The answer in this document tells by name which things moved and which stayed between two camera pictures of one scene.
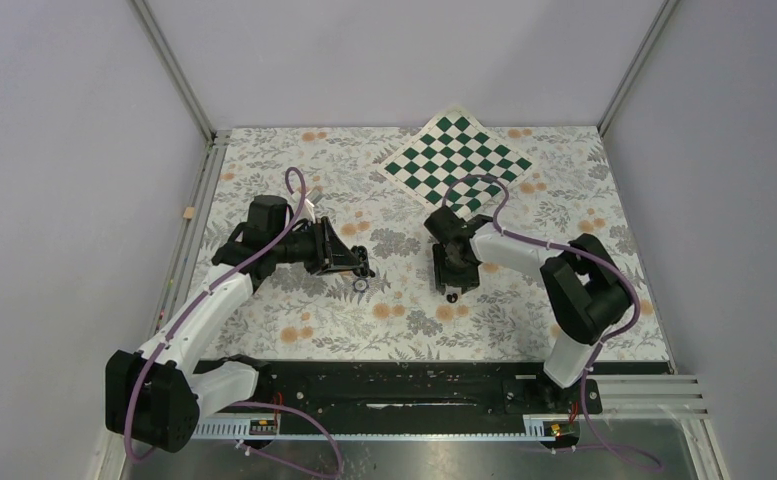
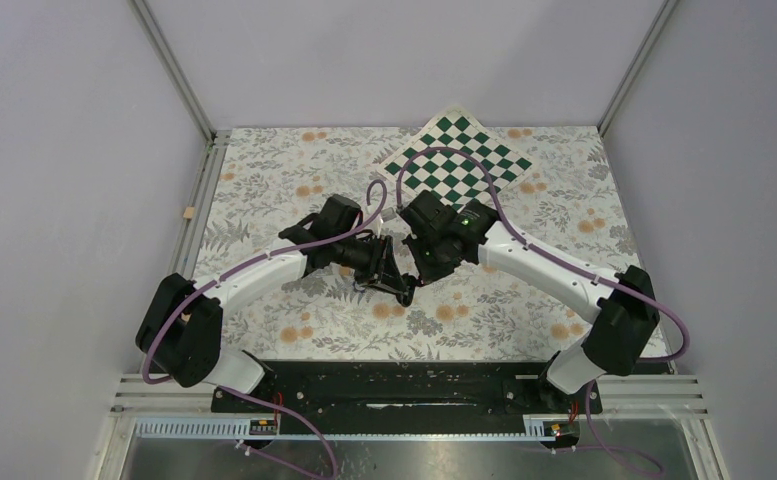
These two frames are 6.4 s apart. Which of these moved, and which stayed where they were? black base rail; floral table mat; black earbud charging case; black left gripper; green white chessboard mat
Moved: black left gripper; black earbud charging case
Stayed: black base rail; floral table mat; green white chessboard mat
